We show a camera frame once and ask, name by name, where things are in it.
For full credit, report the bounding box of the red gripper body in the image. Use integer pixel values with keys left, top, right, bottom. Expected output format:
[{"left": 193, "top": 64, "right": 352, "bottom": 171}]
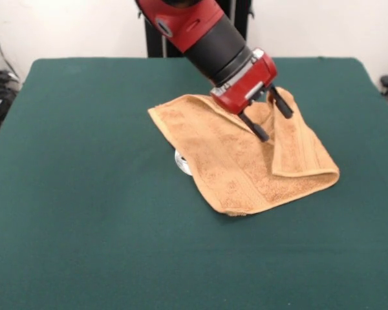
[{"left": 210, "top": 47, "right": 278, "bottom": 116}]

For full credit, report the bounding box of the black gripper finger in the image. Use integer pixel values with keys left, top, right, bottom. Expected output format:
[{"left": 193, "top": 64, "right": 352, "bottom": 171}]
[
  {"left": 238, "top": 109, "right": 270, "bottom": 143},
  {"left": 266, "top": 85, "right": 295, "bottom": 120}
]

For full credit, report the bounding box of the tan terry towel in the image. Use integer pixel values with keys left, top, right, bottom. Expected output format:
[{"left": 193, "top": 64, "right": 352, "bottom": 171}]
[{"left": 147, "top": 86, "right": 341, "bottom": 217}]

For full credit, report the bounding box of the dark green table cloth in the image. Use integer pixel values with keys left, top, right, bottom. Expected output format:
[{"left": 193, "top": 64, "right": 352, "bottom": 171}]
[{"left": 0, "top": 56, "right": 388, "bottom": 310}]

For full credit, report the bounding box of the black stand frame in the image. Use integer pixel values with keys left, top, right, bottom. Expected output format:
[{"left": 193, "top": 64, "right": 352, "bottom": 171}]
[{"left": 137, "top": 0, "right": 255, "bottom": 59}]

